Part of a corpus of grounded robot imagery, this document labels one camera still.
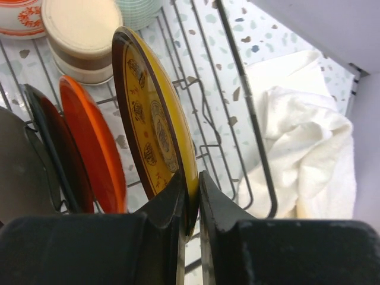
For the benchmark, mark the white towel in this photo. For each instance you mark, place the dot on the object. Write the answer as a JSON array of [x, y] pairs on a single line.
[[308, 142]]

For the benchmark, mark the black wire dish rack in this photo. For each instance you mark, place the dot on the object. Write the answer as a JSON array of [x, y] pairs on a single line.
[[191, 43]]

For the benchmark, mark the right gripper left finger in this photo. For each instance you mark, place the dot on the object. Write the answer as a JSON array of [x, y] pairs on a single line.
[[144, 247]]

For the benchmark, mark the white orange patterned bowl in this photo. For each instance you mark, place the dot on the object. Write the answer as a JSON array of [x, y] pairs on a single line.
[[21, 19]]

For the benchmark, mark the black plate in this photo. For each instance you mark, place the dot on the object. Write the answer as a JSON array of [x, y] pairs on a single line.
[[63, 151]]

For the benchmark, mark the yellow patterned plate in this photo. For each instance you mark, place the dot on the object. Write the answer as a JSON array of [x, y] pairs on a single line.
[[154, 122]]

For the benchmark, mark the cream brown cup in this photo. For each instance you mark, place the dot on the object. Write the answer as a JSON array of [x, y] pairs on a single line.
[[79, 34]]

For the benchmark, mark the dark blue plate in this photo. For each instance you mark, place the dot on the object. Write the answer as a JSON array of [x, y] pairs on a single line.
[[29, 184]]

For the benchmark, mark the pale green ribbed cup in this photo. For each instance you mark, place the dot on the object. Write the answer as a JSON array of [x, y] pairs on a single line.
[[138, 14]]

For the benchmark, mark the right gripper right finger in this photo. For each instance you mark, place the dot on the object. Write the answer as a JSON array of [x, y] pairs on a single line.
[[237, 248]]

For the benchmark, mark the orange plate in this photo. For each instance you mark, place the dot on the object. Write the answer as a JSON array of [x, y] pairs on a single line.
[[96, 145]]

